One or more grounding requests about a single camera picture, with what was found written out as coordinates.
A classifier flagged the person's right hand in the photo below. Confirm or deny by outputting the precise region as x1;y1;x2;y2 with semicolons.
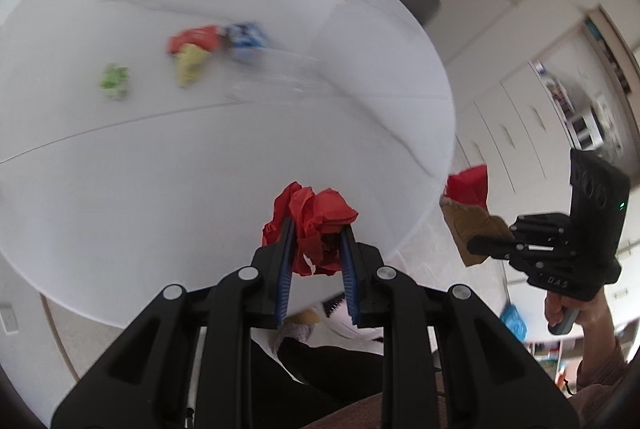
544;288;615;347

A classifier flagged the person's right forearm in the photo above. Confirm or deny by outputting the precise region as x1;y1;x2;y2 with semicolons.
577;333;629;391

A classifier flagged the orange snack wrapper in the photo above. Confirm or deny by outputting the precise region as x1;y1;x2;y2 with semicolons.
166;25;222;54

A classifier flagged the red paper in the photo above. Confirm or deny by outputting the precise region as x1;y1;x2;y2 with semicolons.
262;182;359;276

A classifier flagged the white drawer cabinet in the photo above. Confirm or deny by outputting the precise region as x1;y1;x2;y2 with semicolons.
458;7;639;220

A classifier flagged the green paper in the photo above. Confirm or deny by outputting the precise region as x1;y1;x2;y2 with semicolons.
99;63;129;100

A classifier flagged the yellow paper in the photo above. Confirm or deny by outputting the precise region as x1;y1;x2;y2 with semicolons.
174;44;212;88

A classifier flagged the blue plastic bag on floor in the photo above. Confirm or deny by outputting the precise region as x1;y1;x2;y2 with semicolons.
500;303;527;342

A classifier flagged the brown cardboard piece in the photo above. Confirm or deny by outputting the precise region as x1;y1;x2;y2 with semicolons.
439;197;513;267

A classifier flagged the blue patterned paper box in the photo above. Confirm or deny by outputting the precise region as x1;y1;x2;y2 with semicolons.
224;22;270;62

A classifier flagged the pink white trash bin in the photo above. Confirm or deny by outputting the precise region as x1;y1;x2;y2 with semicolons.
250;293;383;383

